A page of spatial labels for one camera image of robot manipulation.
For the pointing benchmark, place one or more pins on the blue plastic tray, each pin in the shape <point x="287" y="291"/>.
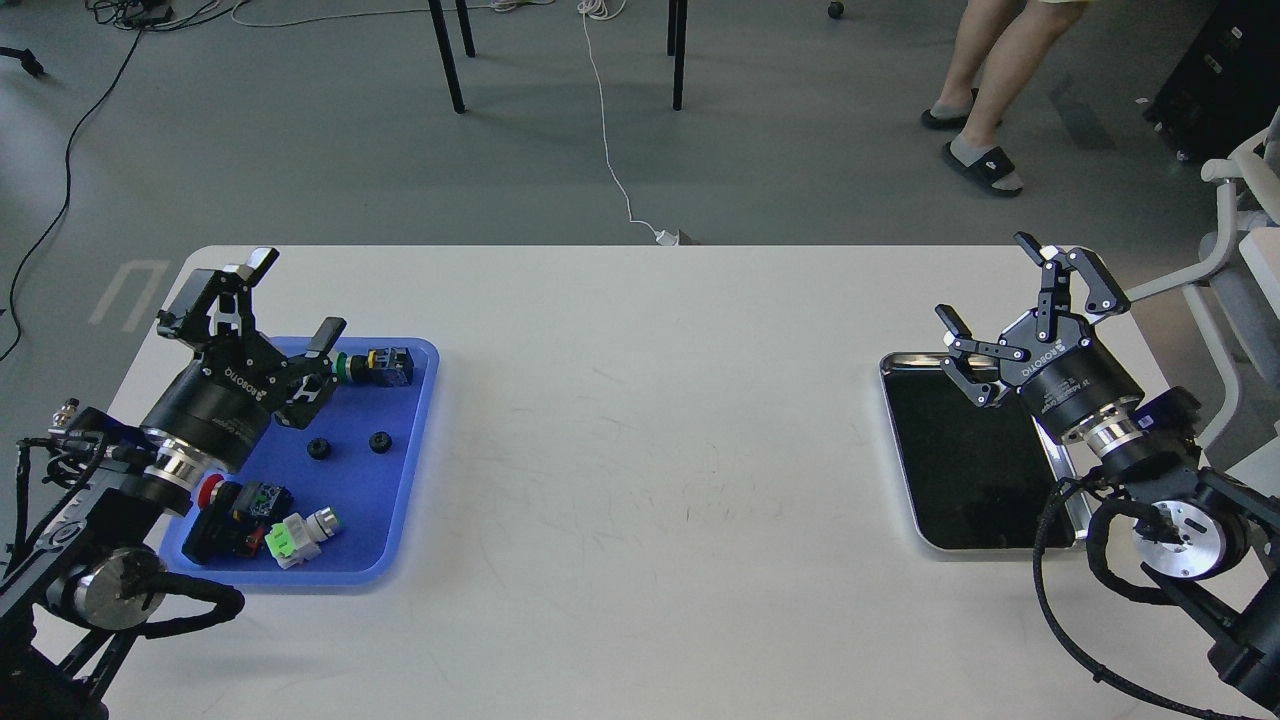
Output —
<point x="369" y="492"/>

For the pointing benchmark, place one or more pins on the red emergency stop button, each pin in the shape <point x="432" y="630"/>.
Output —
<point x="233" y="518"/>

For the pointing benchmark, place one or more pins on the white green selector switch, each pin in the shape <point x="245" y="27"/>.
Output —
<point x="297" y="538"/>

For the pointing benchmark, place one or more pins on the silver metal tray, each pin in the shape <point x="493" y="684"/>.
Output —
<point x="976" y="480"/>

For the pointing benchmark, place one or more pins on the black table leg right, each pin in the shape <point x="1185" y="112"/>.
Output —
<point x="676" y="42"/>

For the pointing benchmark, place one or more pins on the black slipper near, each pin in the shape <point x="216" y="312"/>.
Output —
<point x="993" y="171"/>

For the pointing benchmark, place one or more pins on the black table leg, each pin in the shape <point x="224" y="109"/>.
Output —
<point x="676" y="42"/>
<point x="443" y="41"/>

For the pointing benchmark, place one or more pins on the person leg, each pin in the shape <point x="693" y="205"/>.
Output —
<point x="995" y="49"/>
<point x="1053" y="20"/>

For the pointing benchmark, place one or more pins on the person leg near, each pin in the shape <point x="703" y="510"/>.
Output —
<point x="1053" y="20"/>

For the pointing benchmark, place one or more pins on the black Robotiq image right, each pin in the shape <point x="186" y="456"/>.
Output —
<point x="1070" y="375"/>

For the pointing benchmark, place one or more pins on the black table leg left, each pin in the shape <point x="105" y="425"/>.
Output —
<point x="443" y="41"/>

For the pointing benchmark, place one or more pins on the person leg far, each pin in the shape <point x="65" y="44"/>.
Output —
<point x="995" y="49"/>

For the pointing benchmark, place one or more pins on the black slipper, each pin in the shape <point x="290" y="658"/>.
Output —
<point x="993" y="171"/>
<point x="942" y="116"/>

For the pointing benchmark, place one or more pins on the black Robotiq image left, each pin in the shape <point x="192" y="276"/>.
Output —
<point x="221" y="405"/>

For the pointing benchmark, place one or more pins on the black slipper far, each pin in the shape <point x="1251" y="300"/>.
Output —
<point x="942" y="116"/>

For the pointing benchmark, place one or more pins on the black equipment case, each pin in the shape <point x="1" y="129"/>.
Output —
<point x="1226" y="87"/>

